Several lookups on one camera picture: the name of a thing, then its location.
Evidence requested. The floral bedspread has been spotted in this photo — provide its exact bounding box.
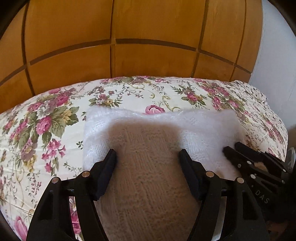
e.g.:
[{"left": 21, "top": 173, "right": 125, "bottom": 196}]
[{"left": 0, "top": 75, "right": 289, "bottom": 241}]

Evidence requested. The white knitted sweater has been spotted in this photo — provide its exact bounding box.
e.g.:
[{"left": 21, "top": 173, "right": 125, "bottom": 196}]
[{"left": 82, "top": 108, "right": 245, "bottom": 241}]

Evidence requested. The wooden wardrobe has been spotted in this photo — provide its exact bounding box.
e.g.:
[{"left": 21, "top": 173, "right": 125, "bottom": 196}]
[{"left": 0, "top": 0, "right": 266, "bottom": 114}]

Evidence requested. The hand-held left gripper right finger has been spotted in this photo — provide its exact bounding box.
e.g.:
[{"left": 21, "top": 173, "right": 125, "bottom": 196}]
[{"left": 179, "top": 149, "right": 270, "bottom": 241}]

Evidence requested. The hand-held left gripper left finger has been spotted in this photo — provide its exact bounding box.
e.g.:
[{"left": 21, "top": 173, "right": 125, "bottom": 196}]
[{"left": 26, "top": 149, "right": 117, "bottom": 241}]

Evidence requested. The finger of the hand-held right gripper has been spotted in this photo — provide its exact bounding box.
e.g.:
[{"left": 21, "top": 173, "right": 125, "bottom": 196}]
[
  {"left": 234, "top": 141, "right": 290, "bottom": 175},
  {"left": 223, "top": 146, "right": 255, "bottom": 178}
]

